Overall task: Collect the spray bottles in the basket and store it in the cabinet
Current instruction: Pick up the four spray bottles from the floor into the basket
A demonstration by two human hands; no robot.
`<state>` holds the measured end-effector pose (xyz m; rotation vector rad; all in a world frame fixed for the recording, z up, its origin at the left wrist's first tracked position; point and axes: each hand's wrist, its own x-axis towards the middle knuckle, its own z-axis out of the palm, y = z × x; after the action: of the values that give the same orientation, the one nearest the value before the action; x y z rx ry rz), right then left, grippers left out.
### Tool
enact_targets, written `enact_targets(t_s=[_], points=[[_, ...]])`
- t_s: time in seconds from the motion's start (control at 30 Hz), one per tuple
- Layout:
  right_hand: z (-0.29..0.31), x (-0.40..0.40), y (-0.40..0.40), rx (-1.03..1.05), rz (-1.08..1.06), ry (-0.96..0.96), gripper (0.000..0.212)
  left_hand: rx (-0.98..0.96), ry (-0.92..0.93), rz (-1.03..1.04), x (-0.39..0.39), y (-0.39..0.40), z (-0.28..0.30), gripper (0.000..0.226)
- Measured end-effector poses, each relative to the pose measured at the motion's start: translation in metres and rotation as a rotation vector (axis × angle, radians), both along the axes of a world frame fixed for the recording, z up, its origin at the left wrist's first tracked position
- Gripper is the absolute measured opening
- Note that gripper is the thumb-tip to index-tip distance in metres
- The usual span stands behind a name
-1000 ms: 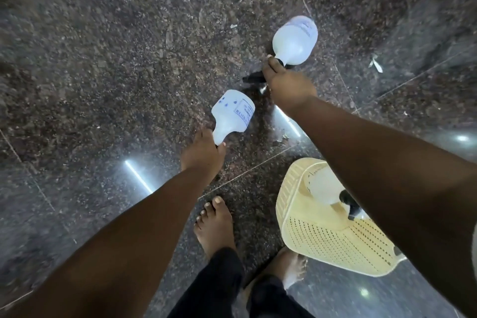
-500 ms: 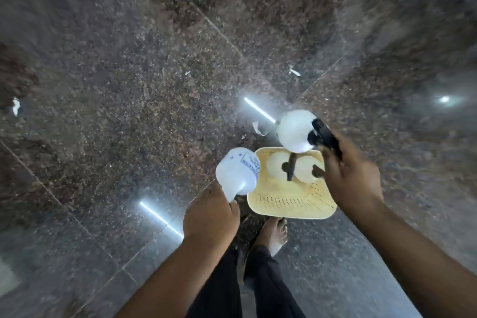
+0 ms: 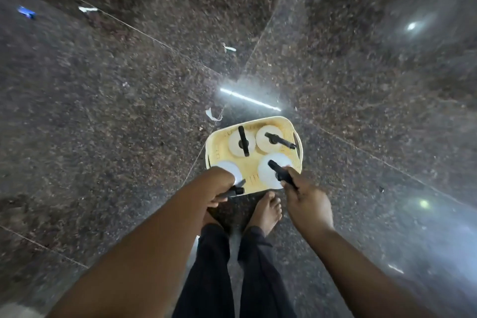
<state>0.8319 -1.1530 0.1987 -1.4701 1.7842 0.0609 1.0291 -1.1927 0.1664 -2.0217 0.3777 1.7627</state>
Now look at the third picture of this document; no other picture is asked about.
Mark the person's right hand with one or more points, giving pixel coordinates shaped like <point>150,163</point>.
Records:
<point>307,206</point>

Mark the person's left hand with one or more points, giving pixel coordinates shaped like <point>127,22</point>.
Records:
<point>214,181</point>

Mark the person's right fingers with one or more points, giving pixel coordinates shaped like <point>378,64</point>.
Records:
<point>292,183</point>

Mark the person's left fingers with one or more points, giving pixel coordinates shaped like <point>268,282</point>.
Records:
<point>214,200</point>

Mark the person's right forearm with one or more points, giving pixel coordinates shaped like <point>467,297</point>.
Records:
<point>357,276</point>

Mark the person's left forearm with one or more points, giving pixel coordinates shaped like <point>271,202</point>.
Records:
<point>141,258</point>

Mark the person's right foot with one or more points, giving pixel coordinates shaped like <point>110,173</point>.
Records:
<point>266,211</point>

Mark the yellow plastic basket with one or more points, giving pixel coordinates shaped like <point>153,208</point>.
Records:
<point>220,144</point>

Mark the person's dark trousers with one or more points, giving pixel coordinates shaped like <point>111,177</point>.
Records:
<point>208,276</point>

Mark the white paper scrap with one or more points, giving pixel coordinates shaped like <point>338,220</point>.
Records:
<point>87,9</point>
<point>228,48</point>
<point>211,114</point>

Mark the blue paper scrap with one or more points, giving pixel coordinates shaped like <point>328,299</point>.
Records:
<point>26,12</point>

